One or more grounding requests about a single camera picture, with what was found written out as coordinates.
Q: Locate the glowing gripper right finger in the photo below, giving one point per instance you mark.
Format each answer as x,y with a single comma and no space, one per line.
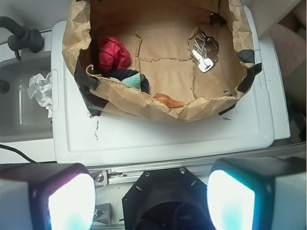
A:
266,193

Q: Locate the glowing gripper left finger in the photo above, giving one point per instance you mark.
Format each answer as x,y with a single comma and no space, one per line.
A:
46,196

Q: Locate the white plastic bin lid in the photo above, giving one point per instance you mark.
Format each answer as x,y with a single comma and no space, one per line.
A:
256,121

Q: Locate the grey plastic tub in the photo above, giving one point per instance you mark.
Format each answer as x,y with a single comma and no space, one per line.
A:
22,118

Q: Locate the crumpled white paper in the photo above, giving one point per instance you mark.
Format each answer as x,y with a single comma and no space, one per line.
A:
40,88

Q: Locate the black tape left side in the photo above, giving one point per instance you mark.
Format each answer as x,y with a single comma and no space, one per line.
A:
94,104

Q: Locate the black tape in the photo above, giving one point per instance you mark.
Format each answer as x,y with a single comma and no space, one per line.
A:
248,56
94,104

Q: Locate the black tape right side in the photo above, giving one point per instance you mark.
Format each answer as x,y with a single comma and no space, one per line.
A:
248,56

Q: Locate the silver key bunch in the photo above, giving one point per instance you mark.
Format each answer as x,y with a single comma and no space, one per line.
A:
204,50

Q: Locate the dark navy cloth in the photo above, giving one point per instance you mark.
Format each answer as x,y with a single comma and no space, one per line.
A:
120,74

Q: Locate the teal microfiber cloth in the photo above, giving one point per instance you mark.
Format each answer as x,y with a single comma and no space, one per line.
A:
136,81

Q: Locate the brown paper bag tray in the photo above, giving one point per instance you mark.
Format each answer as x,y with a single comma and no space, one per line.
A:
156,33

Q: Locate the red crumpled cloth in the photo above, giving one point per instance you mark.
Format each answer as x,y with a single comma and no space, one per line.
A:
113,54

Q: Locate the black octagonal mount plate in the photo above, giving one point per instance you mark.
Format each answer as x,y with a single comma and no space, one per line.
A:
167,199

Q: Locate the aluminium frame rail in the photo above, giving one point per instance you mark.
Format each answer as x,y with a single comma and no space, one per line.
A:
104,176

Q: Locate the black clamp handle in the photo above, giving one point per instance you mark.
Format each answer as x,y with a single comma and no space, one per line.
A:
22,37

